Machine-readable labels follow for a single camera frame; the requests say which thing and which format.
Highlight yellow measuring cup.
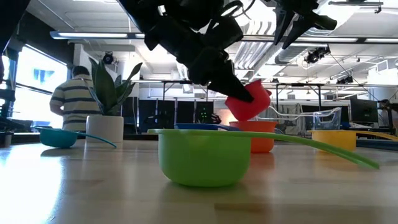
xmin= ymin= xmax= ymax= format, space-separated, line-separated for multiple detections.
xmin=308 ymin=129 xmax=398 ymax=152

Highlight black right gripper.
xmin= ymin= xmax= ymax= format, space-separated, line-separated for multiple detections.
xmin=269 ymin=0 xmax=338 ymax=50

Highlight white plant pot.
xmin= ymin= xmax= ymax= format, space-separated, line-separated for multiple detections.
xmin=85 ymin=114 xmax=124 ymax=144

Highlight bright window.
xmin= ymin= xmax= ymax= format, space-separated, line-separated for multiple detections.
xmin=0 ymin=43 xmax=68 ymax=129

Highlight silver ventilation duct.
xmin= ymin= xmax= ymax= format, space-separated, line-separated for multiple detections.
xmin=274 ymin=46 xmax=312 ymax=65

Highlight black ceiling-mounted device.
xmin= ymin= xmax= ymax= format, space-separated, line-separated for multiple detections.
xmin=303 ymin=45 xmax=331 ymax=65

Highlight person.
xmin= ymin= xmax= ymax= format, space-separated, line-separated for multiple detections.
xmin=49 ymin=65 xmax=102 ymax=132

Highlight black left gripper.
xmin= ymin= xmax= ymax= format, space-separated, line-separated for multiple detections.
xmin=177 ymin=46 xmax=255 ymax=104

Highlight black background table frame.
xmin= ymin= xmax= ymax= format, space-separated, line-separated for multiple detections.
xmin=274 ymin=82 xmax=323 ymax=110
xmin=160 ymin=79 xmax=210 ymax=126

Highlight orange measuring cup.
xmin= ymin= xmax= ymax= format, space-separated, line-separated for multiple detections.
xmin=229 ymin=120 xmax=279 ymax=154

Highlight green measuring cup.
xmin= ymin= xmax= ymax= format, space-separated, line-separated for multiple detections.
xmin=147 ymin=128 xmax=381 ymax=188

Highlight black computer monitor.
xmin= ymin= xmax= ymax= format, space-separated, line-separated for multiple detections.
xmin=349 ymin=98 xmax=379 ymax=124

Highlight long ceiling light strip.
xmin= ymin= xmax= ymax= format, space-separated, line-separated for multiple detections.
xmin=241 ymin=35 xmax=398 ymax=44
xmin=49 ymin=30 xmax=146 ymax=40

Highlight black diagonal frame strut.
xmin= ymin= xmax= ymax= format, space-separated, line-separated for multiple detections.
xmin=0 ymin=0 xmax=31 ymax=55

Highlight clear plastic basket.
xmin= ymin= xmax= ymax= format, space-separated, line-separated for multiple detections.
xmin=257 ymin=106 xmax=343 ymax=131

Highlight blue measuring cup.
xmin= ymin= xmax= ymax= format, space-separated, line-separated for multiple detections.
xmin=174 ymin=123 xmax=241 ymax=132

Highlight teal measuring cup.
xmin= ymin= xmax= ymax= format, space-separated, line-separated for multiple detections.
xmin=34 ymin=126 xmax=118 ymax=149

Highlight red measuring cup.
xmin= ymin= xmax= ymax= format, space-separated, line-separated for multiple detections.
xmin=224 ymin=79 xmax=272 ymax=122

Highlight green snake plant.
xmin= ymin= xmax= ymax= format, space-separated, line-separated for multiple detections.
xmin=88 ymin=57 xmax=144 ymax=117

